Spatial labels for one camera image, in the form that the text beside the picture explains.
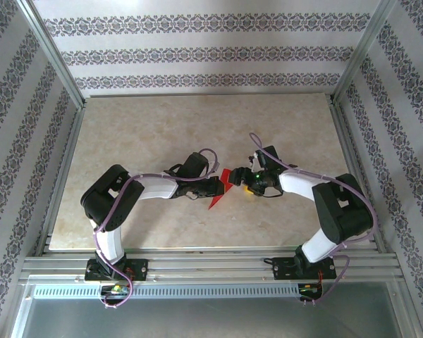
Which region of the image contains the aluminium side frame rail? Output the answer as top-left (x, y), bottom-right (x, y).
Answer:
top-left (329, 96), bottom-right (391, 255)
top-left (33, 100), bottom-right (88, 256)

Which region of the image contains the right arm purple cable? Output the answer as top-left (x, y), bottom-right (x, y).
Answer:
top-left (249, 132), bottom-right (378, 306)

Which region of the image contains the grey metal sheet tray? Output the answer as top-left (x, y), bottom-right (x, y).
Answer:
top-left (8, 281), bottom-right (419, 338)

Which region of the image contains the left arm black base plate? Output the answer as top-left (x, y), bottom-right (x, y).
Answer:
top-left (84, 258), bottom-right (149, 282)

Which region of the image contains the small circuit board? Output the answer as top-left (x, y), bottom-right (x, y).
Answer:
top-left (100, 284), bottom-right (131, 297)
top-left (298, 283), bottom-right (322, 296)

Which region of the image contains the red paper sheet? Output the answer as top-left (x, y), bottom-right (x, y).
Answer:
top-left (207, 168), bottom-right (235, 211)

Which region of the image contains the slotted grey cable duct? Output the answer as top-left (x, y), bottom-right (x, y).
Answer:
top-left (31, 284), bottom-right (302, 300)

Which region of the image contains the aluminium frame post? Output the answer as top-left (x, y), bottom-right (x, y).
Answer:
top-left (16, 0), bottom-right (86, 108)
top-left (332, 0), bottom-right (400, 104)

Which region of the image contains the long aluminium mounting rail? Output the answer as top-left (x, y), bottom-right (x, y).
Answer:
top-left (19, 248), bottom-right (405, 284)

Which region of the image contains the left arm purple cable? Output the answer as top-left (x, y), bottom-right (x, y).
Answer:
top-left (93, 147), bottom-right (221, 310)

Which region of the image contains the thin aluminium frame rail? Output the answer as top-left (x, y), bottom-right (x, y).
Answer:
top-left (82, 92), bottom-right (336, 100)

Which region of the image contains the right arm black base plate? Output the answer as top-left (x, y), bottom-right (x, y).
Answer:
top-left (273, 256), bottom-right (338, 281)

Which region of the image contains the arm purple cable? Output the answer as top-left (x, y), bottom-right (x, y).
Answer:
top-left (249, 132), bottom-right (378, 306)
top-left (93, 147), bottom-right (221, 310)

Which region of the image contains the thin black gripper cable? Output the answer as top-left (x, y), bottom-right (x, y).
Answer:
top-left (266, 182), bottom-right (286, 199)

